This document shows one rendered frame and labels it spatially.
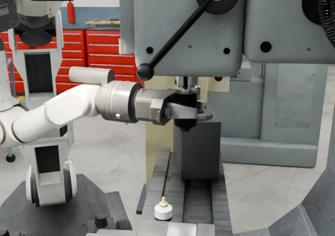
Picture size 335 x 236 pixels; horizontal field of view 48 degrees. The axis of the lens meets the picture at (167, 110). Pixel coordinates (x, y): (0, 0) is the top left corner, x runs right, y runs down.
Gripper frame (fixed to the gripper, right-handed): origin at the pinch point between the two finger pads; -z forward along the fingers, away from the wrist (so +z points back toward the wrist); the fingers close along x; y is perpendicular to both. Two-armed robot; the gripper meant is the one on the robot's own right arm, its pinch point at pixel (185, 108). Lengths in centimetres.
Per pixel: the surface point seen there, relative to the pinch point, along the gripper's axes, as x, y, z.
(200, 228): -8.6, 21.5, -6.1
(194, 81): -1.2, -6.0, -2.0
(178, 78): -2.2, -6.5, 0.9
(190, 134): 31.1, 17.7, 7.7
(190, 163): 31.1, 26.9, 7.5
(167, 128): 162, 66, 61
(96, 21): 739, 37, 443
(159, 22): -10.7, -17.8, 1.6
